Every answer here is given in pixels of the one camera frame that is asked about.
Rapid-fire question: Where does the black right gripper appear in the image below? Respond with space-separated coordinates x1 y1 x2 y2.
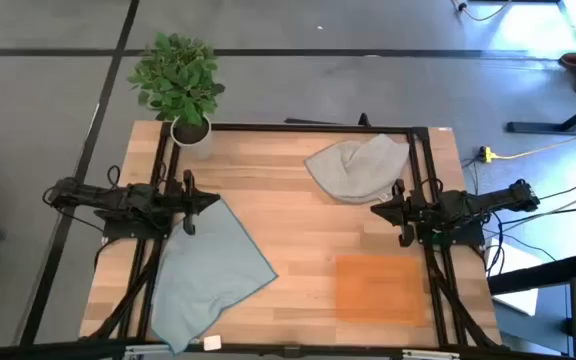
370 178 422 249

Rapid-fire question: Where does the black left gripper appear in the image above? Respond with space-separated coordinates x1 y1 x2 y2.
181 169 222 236

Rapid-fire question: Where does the grey waffle microfiber towel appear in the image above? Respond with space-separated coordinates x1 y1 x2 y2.
303 133 412 205

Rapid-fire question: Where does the teal microfiber towel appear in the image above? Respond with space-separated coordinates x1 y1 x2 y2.
150 197 279 355

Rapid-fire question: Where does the orange translucent plastic basket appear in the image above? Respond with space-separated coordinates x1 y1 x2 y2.
335 254 427 329

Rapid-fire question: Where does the white plant pot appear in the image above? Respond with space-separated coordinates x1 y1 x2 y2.
170 113 214 149

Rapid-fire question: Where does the green leafy plant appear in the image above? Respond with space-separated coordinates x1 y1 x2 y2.
127 32 227 126

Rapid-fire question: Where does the black desk crossbar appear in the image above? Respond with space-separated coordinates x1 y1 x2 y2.
487 252 576 296

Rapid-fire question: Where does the black desk leg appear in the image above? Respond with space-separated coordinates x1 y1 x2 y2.
506 92 576 136

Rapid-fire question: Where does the black overhead rig bar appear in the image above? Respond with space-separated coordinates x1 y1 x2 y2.
0 338 576 360

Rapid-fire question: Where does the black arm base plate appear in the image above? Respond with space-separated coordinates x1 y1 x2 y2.
95 207 174 241
414 219 492 247

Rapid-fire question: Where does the black bracket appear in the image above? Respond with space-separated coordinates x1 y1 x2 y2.
284 112 372 128

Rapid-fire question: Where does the black aluminium table frame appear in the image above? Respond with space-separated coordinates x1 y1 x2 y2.
80 122 502 351

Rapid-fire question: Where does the yellow power cable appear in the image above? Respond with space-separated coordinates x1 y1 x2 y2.
477 123 576 164

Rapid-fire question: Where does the white cable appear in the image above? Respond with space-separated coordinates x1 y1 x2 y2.
487 179 576 236

